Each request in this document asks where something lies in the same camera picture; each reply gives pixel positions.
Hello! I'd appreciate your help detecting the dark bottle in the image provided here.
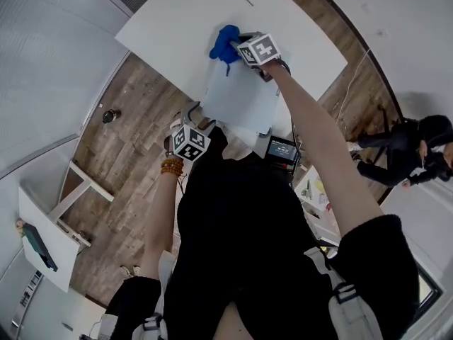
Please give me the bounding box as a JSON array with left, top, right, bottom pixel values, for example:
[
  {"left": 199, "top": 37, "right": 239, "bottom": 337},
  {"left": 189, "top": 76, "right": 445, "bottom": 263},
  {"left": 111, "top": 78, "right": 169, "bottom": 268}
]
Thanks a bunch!
[{"left": 101, "top": 108, "right": 122, "bottom": 125}]

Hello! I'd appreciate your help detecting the white desk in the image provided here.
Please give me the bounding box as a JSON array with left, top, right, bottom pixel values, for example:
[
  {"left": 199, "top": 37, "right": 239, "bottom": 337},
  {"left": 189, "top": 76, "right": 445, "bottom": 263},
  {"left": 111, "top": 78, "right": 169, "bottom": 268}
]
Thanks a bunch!
[{"left": 17, "top": 159, "right": 116, "bottom": 293}]

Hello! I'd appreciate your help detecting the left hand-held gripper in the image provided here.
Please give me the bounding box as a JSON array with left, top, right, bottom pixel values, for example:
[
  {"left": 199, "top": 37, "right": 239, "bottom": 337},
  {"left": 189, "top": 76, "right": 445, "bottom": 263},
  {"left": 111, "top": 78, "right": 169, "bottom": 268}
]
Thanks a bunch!
[{"left": 164, "top": 100, "right": 218, "bottom": 163}]

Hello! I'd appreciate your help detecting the dark teal box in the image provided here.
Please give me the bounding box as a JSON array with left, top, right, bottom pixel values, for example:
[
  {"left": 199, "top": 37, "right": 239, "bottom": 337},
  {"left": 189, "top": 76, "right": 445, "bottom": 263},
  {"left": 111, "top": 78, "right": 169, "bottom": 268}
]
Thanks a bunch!
[{"left": 21, "top": 223, "right": 59, "bottom": 273}]

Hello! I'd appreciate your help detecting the small white side table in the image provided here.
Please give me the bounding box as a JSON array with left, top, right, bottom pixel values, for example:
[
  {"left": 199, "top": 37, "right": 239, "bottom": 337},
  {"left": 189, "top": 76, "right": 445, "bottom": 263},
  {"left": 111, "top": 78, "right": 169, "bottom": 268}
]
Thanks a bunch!
[{"left": 293, "top": 164, "right": 343, "bottom": 247}]

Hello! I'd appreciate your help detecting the light blue board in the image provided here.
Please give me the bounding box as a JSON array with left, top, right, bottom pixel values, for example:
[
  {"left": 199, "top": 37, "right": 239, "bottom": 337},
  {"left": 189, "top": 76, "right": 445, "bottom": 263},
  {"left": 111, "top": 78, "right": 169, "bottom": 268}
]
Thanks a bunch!
[{"left": 201, "top": 57, "right": 280, "bottom": 136}]

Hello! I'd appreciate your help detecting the person's right forearm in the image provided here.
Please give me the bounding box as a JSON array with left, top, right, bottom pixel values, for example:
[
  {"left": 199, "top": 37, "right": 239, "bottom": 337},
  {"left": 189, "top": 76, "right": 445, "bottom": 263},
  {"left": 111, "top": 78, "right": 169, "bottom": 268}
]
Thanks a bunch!
[{"left": 260, "top": 60, "right": 385, "bottom": 237}]

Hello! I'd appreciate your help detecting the dark framed window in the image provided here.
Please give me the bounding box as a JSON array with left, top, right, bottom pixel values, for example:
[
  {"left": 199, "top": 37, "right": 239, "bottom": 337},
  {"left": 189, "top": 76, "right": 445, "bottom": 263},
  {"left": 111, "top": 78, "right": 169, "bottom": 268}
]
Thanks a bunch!
[{"left": 413, "top": 260, "right": 445, "bottom": 318}]

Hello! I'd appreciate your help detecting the brown bead bracelet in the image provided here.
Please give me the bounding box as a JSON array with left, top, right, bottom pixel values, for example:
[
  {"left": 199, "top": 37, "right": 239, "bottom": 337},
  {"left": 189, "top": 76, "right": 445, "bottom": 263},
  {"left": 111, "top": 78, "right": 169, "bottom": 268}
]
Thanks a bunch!
[{"left": 160, "top": 157, "right": 185, "bottom": 176}]

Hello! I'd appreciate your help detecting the blue cloth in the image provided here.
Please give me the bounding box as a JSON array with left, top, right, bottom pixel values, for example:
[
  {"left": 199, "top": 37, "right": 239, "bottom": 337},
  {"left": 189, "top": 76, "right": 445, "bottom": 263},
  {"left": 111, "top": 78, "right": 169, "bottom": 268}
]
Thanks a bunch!
[{"left": 209, "top": 24, "right": 245, "bottom": 77}]

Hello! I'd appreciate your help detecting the person's left forearm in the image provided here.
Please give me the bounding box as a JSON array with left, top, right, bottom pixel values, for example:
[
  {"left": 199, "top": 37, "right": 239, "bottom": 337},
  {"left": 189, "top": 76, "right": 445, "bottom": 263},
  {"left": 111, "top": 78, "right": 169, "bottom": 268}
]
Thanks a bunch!
[{"left": 139, "top": 156, "right": 185, "bottom": 279}]

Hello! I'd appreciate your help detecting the grey backpack strap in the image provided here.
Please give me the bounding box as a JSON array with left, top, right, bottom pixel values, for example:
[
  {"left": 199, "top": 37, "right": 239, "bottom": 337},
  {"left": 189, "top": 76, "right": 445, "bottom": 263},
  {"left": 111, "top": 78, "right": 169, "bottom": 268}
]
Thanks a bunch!
[
  {"left": 132, "top": 249, "right": 169, "bottom": 340},
  {"left": 304, "top": 246, "right": 385, "bottom": 340}
]

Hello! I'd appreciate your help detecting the person's black clothing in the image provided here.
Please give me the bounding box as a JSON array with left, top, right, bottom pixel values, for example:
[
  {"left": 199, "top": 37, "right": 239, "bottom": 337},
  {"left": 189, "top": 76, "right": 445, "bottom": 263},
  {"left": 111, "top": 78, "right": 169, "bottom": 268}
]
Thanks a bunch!
[{"left": 105, "top": 125, "right": 422, "bottom": 340}]

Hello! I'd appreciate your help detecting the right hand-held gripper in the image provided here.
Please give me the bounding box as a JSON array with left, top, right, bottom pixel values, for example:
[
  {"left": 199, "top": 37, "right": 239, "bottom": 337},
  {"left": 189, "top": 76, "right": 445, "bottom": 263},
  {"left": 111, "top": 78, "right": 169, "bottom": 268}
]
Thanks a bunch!
[{"left": 227, "top": 30, "right": 293, "bottom": 84}]

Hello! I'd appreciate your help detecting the small recording monitor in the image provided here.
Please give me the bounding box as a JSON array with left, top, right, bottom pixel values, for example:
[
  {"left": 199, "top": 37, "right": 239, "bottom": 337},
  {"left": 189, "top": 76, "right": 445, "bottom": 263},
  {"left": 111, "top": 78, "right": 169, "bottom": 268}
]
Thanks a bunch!
[{"left": 265, "top": 135, "right": 302, "bottom": 166}]

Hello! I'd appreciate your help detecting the white cable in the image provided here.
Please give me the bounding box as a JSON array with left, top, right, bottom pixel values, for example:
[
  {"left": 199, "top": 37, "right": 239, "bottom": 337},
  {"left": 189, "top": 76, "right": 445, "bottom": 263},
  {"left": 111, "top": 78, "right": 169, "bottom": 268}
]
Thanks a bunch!
[{"left": 338, "top": 47, "right": 372, "bottom": 120}]

